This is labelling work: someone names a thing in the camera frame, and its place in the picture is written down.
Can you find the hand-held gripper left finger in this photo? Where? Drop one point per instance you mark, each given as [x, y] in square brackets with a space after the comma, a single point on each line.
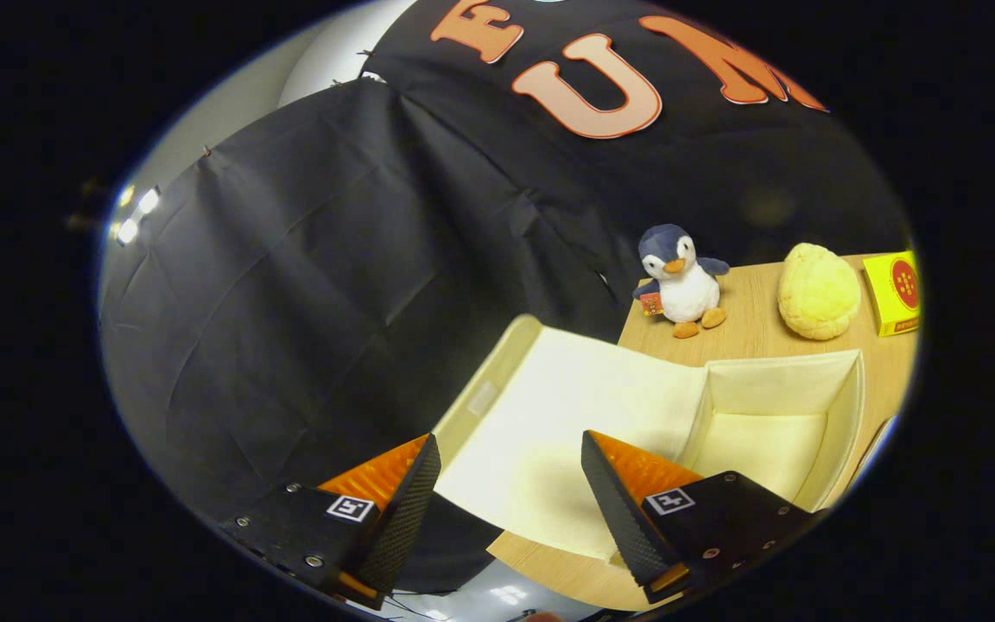
[402, 518]

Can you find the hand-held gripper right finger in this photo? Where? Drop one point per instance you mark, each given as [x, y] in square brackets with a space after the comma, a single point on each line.
[623, 518]

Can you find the beige fabric storage box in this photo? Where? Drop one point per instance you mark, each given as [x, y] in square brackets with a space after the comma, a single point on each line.
[567, 406]

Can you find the penguin plush toy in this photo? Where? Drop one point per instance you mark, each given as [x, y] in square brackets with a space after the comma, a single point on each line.
[687, 294]

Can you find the yellow round plush toy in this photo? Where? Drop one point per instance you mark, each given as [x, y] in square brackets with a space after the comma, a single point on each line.
[817, 294]

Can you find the yellow book with red circle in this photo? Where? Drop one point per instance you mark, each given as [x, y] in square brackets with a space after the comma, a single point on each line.
[895, 289]

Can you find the bright ceiling light fixture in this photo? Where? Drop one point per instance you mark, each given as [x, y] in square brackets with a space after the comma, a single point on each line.
[149, 200]

